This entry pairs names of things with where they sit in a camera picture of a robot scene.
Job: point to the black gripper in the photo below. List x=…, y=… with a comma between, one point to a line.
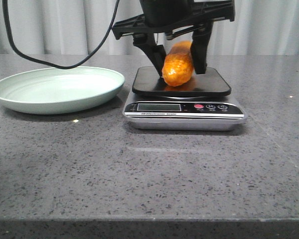
x=175, y=18

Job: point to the orange corn cob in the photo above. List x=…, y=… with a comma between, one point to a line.
x=178, y=65

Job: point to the silver black kitchen scale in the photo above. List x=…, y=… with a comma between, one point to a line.
x=204, y=103

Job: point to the pale green plate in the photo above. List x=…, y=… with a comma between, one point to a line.
x=52, y=91

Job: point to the white pleated curtain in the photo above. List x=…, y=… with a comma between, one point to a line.
x=76, y=27

